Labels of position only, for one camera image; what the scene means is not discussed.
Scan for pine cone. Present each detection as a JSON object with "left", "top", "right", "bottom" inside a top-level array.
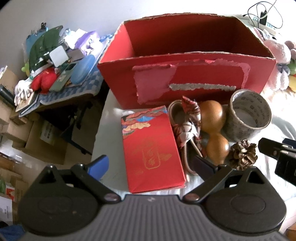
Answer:
[{"left": 228, "top": 139, "right": 258, "bottom": 171}]

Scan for red decorated gift box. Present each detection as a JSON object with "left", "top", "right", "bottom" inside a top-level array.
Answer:
[{"left": 121, "top": 106, "right": 186, "bottom": 193}]

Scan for wooden gourd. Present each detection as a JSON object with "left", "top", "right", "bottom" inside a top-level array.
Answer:
[{"left": 199, "top": 100, "right": 230, "bottom": 165}]

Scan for beige shoe with patterned bow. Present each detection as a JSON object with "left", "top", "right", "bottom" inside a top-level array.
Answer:
[{"left": 168, "top": 96, "right": 205, "bottom": 176}]

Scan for pink plush rabbit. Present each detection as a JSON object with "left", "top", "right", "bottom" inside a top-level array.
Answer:
[{"left": 254, "top": 27, "right": 295, "bottom": 91}]

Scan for brown cardboard boxes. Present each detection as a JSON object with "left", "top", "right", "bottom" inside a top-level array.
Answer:
[{"left": 0, "top": 67, "right": 70, "bottom": 227}]

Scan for blue checkered cloth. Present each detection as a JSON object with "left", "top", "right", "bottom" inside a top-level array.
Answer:
[{"left": 18, "top": 34, "right": 114, "bottom": 117}]

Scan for green phone box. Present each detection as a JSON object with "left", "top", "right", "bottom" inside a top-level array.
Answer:
[{"left": 49, "top": 63, "right": 77, "bottom": 92}]

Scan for red plush toy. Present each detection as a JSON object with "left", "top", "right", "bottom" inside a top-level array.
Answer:
[{"left": 30, "top": 67, "right": 58, "bottom": 94}]

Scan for blue oval case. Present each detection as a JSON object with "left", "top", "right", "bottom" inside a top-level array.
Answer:
[{"left": 70, "top": 54, "right": 96, "bottom": 85}]

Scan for white glove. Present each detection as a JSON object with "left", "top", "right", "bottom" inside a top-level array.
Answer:
[{"left": 14, "top": 78, "right": 34, "bottom": 106}]

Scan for white square device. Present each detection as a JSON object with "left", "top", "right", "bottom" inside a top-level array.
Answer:
[{"left": 49, "top": 46, "right": 69, "bottom": 67}]

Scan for white power strip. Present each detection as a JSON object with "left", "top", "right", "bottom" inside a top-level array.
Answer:
[{"left": 234, "top": 14, "right": 280, "bottom": 36}]

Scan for large red cardboard box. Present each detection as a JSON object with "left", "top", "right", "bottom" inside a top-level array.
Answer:
[{"left": 98, "top": 13, "right": 276, "bottom": 109}]

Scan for purple tissue pack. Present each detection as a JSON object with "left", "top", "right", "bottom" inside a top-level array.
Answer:
[{"left": 74, "top": 31, "right": 102, "bottom": 56}]

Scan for green cloth item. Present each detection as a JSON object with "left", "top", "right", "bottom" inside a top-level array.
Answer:
[{"left": 29, "top": 25, "right": 63, "bottom": 71}]

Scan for black charger with cable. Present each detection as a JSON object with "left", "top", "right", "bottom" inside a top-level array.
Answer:
[{"left": 247, "top": 0, "right": 284, "bottom": 30}]

